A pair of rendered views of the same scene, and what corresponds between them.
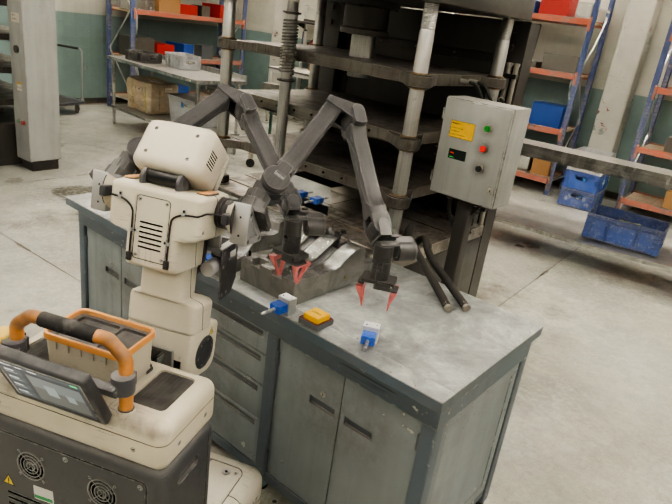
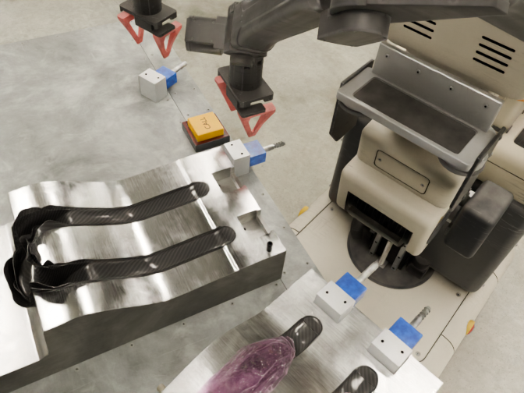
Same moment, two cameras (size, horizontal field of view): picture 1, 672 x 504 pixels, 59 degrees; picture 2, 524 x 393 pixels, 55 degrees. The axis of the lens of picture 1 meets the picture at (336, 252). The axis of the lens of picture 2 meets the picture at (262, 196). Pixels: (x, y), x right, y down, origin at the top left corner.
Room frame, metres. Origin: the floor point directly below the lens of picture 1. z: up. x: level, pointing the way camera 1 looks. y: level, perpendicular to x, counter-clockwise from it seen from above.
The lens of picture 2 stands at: (2.38, 0.44, 1.57)
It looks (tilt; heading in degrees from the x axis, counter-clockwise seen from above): 50 degrees down; 201
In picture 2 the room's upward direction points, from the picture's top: 6 degrees clockwise
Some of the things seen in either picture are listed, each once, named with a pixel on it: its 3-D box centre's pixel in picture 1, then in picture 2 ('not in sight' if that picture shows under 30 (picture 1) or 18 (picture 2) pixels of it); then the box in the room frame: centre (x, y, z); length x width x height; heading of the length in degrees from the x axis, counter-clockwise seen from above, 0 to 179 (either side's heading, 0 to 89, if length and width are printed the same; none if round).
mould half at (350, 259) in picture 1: (315, 259); (113, 250); (2.05, 0.07, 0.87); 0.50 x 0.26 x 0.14; 143
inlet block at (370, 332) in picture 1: (368, 339); (167, 76); (1.58, -0.13, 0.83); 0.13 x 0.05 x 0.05; 170
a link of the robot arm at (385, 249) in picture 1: (385, 252); not in sight; (1.62, -0.14, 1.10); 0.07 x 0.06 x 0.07; 115
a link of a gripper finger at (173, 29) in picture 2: (368, 291); (159, 35); (1.62, -0.11, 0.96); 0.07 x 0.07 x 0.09; 80
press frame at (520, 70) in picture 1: (393, 172); not in sight; (3.48, -0.27, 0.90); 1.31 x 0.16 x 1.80; 53
